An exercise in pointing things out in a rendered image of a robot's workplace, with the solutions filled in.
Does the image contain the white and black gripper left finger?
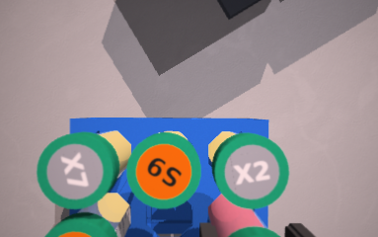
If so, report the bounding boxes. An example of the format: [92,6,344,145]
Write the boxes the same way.
[199,222,218,237]

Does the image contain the pink tube with green cap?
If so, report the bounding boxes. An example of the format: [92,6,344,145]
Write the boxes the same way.
[208,194,280,237]

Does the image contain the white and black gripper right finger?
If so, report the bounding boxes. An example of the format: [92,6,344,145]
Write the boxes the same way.
[284,223,316,237]

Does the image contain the blue tube rack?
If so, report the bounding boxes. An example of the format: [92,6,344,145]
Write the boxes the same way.
[70,118,268,237]

